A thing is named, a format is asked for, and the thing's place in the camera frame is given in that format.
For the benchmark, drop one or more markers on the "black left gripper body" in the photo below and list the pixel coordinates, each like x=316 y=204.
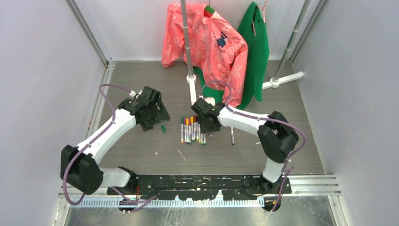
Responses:
x=155 y=116

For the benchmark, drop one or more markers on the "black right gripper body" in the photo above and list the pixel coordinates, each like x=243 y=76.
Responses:
x=205 y=127

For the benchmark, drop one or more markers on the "pink printed jacket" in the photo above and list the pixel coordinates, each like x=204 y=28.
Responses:
x=216 y=48

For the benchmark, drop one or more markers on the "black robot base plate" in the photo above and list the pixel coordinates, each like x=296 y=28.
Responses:
x=206 y=188

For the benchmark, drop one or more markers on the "pink clothes hanger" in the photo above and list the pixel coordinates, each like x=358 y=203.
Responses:
x=262 y=11

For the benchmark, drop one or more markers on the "dark green cap marker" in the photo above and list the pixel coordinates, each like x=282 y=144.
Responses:
x=232 y=136

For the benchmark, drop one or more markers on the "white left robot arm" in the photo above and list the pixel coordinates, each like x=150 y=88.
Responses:
x=80 y=163

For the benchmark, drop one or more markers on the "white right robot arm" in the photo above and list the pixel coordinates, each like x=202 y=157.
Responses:
x=278 y=138

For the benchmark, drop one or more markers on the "left rack pole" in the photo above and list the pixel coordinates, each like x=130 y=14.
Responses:
x=186 y=37

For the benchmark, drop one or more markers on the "right rack pole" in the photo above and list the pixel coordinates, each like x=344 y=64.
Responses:
x=291 y=39

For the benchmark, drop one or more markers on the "green hanging shirt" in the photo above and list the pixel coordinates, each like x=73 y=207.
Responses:
x=257 y=59

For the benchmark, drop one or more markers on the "brown cap marker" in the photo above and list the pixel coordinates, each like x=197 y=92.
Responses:
x=194 y=128

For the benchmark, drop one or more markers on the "white left rack foot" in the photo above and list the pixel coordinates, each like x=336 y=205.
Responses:
x=192 y=89

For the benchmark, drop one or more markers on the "rack pole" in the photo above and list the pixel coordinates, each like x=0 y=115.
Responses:
x=186 y=37
x=291 y=39

